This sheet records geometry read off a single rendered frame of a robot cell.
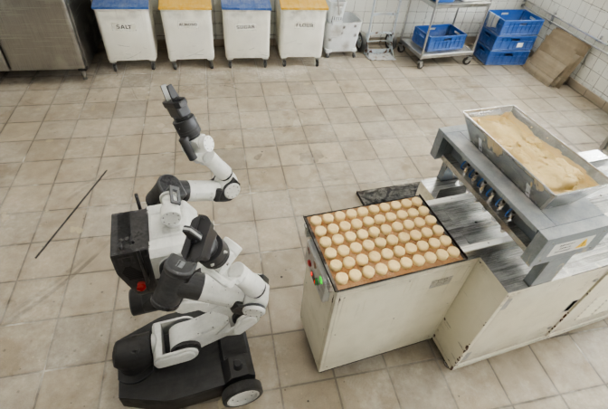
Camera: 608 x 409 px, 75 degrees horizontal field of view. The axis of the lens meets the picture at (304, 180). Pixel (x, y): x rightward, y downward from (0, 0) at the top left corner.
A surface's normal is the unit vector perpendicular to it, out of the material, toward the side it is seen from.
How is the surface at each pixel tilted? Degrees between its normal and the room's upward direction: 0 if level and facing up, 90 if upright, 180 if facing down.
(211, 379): 0
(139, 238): 0
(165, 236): 0
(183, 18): 91
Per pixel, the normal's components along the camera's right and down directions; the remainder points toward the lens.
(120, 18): 0.24, 0.71
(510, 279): 0.07, -0.74
